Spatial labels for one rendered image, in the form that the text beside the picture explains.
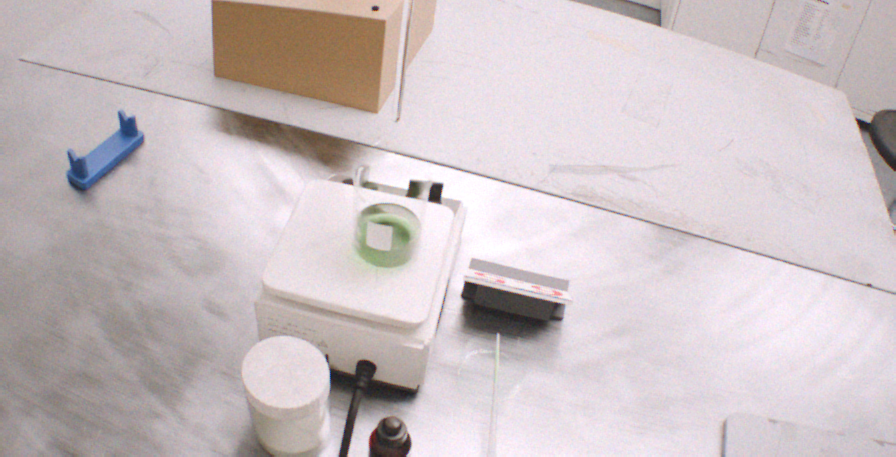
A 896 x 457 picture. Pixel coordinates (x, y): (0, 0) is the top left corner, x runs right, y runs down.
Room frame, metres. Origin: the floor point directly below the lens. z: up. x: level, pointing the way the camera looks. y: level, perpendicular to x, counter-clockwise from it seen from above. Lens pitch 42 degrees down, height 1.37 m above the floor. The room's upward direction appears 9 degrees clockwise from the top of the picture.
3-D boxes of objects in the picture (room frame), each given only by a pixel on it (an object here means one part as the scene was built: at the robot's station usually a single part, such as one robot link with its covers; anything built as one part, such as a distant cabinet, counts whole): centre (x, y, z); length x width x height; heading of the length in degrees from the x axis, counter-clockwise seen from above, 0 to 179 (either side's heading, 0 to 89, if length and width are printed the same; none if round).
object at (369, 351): (0.39, 0.05, 0.94); 0.22 x 0.13 x 0.08; 176
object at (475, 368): (0.33, -0.05, 0.91); 0.06 x 0.06 x 0.02
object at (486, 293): (0.42, -0.07, 0.92); 0.09 x 0.06 x 0.04; 84
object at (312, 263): (0.36, 0.06, 0.98); 0.12 x 0.12 x 0.01; 86
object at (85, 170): (0.50, 0.37, 0.92); 0.10 x 0.03 x 0.04; 161
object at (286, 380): (0.25, 0.09, 0.94); 0.06 x 0.06 x 0.08
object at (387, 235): (0.37, 0.04, 1.02); 0.06 x 0.05 x 0.08; 22
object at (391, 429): (0.23, 0.01, 0.93); 0.03 x 0.03 x 0.07
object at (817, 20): (2.53, -1.39, 0.40); 0.24 x 0.01 x 0.30; 81
